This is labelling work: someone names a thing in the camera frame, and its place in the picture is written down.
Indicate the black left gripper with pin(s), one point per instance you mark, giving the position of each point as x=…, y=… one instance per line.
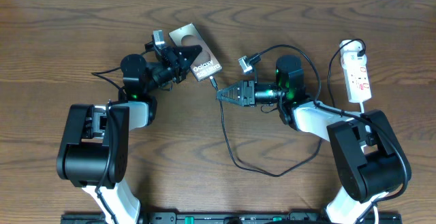
x=174, y=58

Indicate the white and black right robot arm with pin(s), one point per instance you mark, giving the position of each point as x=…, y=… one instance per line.
x=371, y=164

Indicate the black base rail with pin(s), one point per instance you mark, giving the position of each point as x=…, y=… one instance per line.
x=172, y=218

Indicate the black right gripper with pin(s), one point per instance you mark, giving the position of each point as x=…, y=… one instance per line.
x=246, y=88

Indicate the white power strip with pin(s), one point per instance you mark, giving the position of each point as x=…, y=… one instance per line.
x=354, y=64

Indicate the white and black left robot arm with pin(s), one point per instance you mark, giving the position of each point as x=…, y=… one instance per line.
x=94, y=148

